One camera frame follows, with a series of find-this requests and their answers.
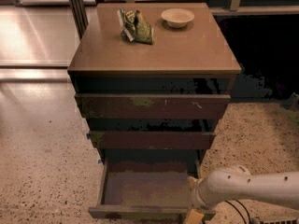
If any grey power strip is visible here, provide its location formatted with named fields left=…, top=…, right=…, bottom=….
left=251, top=216, right=299, bottom=224

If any brown drawer cabinet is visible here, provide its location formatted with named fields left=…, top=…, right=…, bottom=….
left=68, top=3, right=241, bottom=161

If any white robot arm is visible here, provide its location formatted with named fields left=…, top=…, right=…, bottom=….
left=188, top=165, right=299, bottom=215

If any brown middle drawer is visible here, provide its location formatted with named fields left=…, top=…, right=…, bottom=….
left=89, top=131, right=216, bottom=149

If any black cable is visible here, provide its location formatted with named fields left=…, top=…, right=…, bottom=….
left=224, top=199, right=252, bottom=224

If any brown top drawer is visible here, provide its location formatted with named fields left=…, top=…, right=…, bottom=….
left=75, top=93, right=231, bottom=119

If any brown drawer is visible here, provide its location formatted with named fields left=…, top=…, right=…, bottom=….
left=75, top=93, right=231, bottom=119
left=87, top=158, right=217, bottom=221
left=89, top=131, right=216, bottom=149

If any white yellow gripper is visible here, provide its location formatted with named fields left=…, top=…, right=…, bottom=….
left=183, top=176, right=208, bottom=224

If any green chip bag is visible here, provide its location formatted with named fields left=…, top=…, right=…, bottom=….
left=117, top=7, right=154, bottom=45

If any brown bottom drawer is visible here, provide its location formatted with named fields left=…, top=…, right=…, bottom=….
left=87, top=158, right=217, bottom=221

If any white bowl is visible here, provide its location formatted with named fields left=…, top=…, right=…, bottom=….
left=161, top=8, right=194, bottom=29

